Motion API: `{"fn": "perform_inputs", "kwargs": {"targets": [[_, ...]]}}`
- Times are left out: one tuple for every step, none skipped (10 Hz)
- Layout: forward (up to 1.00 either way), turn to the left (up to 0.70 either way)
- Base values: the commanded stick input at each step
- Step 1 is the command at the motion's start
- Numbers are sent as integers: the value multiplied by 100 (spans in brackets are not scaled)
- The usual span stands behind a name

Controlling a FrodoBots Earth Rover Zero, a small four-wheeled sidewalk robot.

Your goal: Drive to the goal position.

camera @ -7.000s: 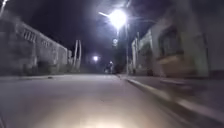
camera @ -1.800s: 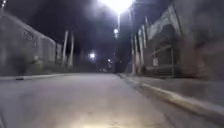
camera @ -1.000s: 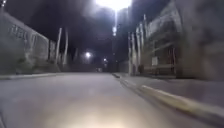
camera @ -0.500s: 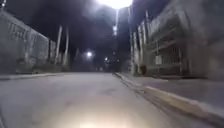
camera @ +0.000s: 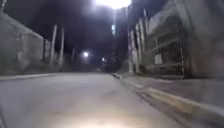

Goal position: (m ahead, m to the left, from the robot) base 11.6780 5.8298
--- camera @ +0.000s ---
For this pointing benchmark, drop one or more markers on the street lamp pole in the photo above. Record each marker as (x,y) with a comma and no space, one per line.
(114,40)

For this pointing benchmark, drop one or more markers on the grey asphalt road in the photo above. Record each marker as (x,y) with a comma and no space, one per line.
(76,100)

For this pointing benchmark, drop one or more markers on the pair of pale poles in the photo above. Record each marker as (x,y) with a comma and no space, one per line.
(53,43)

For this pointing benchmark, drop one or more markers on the pale raised kerb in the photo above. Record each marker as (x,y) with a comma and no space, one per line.
(173,101)

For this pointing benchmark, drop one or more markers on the building with barred gate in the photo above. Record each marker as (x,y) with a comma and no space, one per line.
(186,40)

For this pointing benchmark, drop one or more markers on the low pale kerb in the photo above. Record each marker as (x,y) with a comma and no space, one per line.
(30,76)

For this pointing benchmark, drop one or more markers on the grey pavement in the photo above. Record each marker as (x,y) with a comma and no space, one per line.
(193,88)

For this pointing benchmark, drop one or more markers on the long grey wall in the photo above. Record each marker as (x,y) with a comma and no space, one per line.
(20,46)

